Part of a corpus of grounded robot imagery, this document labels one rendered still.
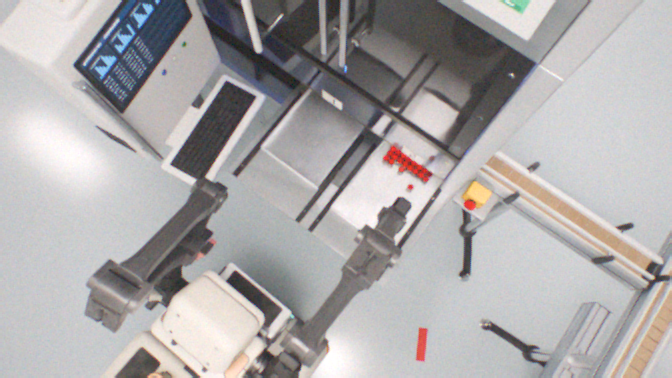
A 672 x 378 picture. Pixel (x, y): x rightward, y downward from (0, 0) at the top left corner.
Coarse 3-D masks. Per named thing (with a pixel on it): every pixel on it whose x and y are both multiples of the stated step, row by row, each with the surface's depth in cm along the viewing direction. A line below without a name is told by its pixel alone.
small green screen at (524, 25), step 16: (464, 0) 92; (480, 0) 89; (496, 0) 87; (512, 0) 85; (528, 0) 82; (544, 0) 80; (496, 16) 90; (512, 16) 88; (528, 16) 85; (544, 16) 83; (528, 32) 88
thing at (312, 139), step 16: (304, 96) 191; (320, 96) 193; (304, 112) 191; (320, 112) 191; (336, 112) 191; (288, 128) 189; (304, 128) 189; (320, 128) 190; (336, 128) 190; (352, 128) 190; (272, 144) 188; (288, 144) 188; (304, 144) 188; (320, 144) 188; (336, 144) 188; (352, 144) 186; (288, 160) 186; (304, 160) 186; (320, 160) 186; (336, 160) 186; (304, 176) 183; (320, 176) 185
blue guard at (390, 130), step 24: (216, 0) 170; (240, 24) 174; (264, 48) 178; (288, 72) 182; (312, 72) 168; (336, 96) 172; (360, 120) 177; (384, 120) 163; (408, 144) 167; (432, 168) 171
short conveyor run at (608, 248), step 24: (480, 168) 181; (504, 168) 182; (528, 168) 180; (504, 192) 179; (528, 192) 179; (552, 192) 176; (528, 216) 182; (552, 216) 177; (576, 216) 177; (576, 240) 175; (600, 240) 175; (624, 240) 173; (600, 264) 178; (624, 264) 173; (648, 264) 179
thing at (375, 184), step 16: (384, 144) 188; (368, 160) 184; (368, 176) 185; (384, 176) 185; (400, 176) 185; (432, 176) 185; (352, 192) 183; (368, 192) 183; (384, 192) 184; (400, 192) 184; (416, 192) 184; (432, 192) 183; (336, 208) 180; (352, 208) 182; (368, 208) 182; (416, 208) 182; (368, 224) 180
